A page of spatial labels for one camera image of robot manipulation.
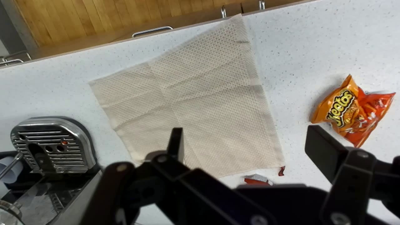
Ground wooden cabinet front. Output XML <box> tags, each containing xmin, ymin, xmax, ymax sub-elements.
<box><xmin>14</xmin><ymin>0</ymin><xmax>314</xmax><ymax>60</ymax></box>

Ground steel espresso machine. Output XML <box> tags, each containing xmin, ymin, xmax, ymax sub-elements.
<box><xmin>0</xmin><ymin>148</ymin><xmax>104</xmax><ymax>225</ymax></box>

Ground steel drip tray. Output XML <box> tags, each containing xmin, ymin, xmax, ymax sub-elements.
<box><xmin>10</xmin><ymin>116</ymin><xmax>99</xmax><ymax>174</ymax></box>

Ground crumpled red snack wrapper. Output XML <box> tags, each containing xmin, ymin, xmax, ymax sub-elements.
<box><xmin>242</xmin><ymin>174</ymin><xmax>274</xmax><ymax>188</ymax></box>

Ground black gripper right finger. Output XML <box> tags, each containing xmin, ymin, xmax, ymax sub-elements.
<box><xmin>304</xmin><ymin>124</ymin><xmax>400</xmax><ymax>225</ymax></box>

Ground beige mesh cloth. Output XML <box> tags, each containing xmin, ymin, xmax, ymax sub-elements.
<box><xmin>87</xmin><ymin>14</ymin><xmax>286</xmax><ymax>179</ymax></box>

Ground orange Cheetos bag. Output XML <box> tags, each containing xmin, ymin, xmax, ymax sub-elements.
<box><xmin>310</xmin><ymin>74</ymin><xmax>396</xmax><ymax>149</ymax></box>

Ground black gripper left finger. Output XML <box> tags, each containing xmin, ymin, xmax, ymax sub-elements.
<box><xmin>79</xmin><ymin>126</ymin><xmax>276</xmax><ymax>225</ymax></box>

